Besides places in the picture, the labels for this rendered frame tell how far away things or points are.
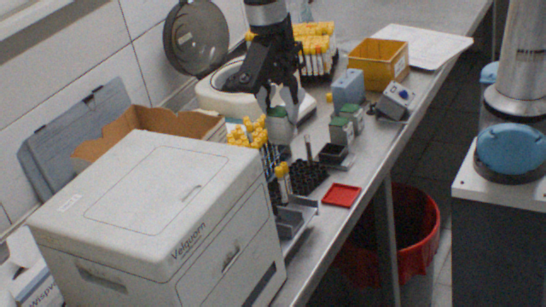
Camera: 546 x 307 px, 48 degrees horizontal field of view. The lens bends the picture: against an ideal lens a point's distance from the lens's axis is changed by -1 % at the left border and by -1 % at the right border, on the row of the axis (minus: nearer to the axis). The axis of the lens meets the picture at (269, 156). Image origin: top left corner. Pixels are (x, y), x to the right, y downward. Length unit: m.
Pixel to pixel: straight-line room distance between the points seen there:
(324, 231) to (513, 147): 0.41
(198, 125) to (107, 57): 0.30
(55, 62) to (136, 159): 0.51
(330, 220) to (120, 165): 0.47
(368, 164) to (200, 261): 0.64
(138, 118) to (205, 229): 0.75
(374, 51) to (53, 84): 0.89
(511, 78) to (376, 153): 0.49
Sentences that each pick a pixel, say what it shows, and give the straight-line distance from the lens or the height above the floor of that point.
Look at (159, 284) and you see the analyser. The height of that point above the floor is 1.13.
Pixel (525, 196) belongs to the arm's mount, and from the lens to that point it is 1.31.
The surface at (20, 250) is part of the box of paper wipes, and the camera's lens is 1.35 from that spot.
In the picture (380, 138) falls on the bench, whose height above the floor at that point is 0.88.
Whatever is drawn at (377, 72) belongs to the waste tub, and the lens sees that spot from 1.71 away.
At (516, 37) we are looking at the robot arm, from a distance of 1.07.
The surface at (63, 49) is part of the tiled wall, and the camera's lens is 1.53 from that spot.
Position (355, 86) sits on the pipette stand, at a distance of 1.63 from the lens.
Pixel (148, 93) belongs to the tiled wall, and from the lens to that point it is 1.75.
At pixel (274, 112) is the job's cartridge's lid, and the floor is 1.12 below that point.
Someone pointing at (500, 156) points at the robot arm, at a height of 1.06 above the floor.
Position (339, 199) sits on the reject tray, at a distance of 1.36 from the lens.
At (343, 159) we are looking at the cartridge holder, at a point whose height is 0.89.
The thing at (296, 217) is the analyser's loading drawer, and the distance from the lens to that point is 1.24.
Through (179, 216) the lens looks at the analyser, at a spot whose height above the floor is 1.17.
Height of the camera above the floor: 1.71
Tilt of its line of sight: 33 degrees down
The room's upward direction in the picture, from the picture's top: 12 degrees counter-clockwise
